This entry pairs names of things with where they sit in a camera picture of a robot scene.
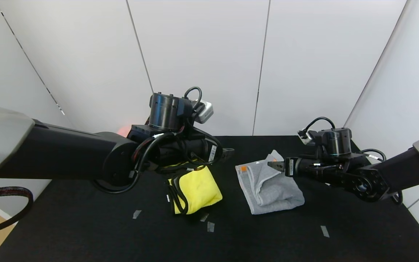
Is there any yellow microfiber towel black trim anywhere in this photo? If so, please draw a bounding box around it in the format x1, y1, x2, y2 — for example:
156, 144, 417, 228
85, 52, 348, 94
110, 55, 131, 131
166, 166, 223, 216

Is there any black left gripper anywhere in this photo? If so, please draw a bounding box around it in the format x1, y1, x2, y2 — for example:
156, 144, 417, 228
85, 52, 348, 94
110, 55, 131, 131
184, 138, 235, 165

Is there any black right arm cable tagged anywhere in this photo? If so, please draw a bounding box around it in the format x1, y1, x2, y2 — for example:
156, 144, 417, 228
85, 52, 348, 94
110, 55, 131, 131
359, 148, 387, 163

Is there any black right camera cable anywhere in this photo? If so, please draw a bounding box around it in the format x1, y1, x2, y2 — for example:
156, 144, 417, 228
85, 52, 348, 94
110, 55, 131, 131
298, 116, 336, 138

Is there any black left camera cable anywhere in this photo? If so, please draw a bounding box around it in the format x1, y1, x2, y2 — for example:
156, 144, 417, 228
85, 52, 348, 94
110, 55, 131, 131
184, 86, 203, 110

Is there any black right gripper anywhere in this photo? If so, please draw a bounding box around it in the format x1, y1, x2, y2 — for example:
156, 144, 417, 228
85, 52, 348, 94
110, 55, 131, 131
267, 157, 324, 177

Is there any black left arm cable bundle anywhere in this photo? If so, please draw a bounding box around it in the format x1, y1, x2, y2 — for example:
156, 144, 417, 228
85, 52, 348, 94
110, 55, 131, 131
92, 126, 219, 194

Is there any grey terry towel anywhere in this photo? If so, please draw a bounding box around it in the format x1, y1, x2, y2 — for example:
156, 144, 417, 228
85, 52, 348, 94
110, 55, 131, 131
235, 150, 305, 215

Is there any thick black left arm hose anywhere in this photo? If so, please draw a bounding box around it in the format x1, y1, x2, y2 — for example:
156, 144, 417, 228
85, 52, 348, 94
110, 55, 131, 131
0, 186, 34, 237

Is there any black camera cable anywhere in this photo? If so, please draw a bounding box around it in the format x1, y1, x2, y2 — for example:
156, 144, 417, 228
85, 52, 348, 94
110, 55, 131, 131
298, 116, 336, 138
184, 86, 203, 110

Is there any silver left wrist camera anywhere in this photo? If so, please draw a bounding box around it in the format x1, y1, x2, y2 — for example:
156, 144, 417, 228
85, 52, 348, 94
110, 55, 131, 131
194, 101, 214, 124

